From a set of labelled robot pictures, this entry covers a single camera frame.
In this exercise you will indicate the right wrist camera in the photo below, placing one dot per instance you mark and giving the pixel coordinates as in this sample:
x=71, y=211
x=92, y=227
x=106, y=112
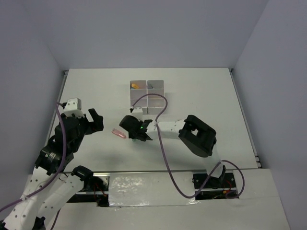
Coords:
x=137, y=112

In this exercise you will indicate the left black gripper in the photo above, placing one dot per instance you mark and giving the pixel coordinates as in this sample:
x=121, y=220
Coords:
x=97, y=124

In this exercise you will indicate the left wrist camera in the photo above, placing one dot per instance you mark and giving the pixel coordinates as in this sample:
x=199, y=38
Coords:
x=73, y=108

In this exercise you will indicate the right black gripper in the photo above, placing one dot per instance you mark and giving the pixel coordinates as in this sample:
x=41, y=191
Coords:
x=131, y=136

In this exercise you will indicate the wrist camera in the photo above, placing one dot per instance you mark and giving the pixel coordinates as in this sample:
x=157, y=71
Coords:
x=73, y=108
x=137, y=112

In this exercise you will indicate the orange pink highlighter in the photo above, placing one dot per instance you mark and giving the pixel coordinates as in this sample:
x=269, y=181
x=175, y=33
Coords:
x=134, y=84

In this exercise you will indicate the silver foil cover plate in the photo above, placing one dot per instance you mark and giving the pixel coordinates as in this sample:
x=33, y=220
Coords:
x=144, y=190

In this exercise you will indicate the right white organizer tray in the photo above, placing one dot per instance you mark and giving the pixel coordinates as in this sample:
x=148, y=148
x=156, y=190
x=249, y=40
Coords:
x=158, y=90

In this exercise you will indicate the clear tape roll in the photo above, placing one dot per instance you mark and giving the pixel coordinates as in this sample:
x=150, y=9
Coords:
x=158, y=103

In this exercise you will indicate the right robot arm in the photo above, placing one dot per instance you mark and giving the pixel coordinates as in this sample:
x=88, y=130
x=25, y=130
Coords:
x=197, y=136

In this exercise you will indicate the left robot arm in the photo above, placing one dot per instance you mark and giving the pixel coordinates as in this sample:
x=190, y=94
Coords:
x=46, y=193

